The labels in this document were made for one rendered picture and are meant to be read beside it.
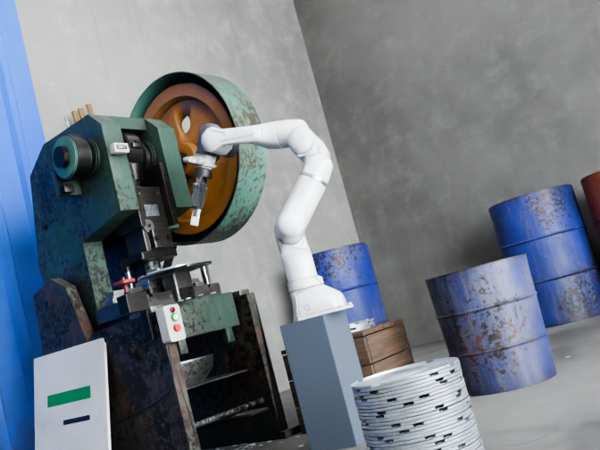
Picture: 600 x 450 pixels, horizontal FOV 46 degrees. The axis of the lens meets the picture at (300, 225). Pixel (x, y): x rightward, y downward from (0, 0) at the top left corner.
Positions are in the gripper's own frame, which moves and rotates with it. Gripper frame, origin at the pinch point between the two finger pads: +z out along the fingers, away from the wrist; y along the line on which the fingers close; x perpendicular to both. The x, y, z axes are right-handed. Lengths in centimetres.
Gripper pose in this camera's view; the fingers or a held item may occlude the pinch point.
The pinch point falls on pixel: (195, 217)
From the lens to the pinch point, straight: 292.5
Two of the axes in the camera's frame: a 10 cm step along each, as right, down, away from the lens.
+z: -1.6, 9.9, -0.5
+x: -9.7, -1.5, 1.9
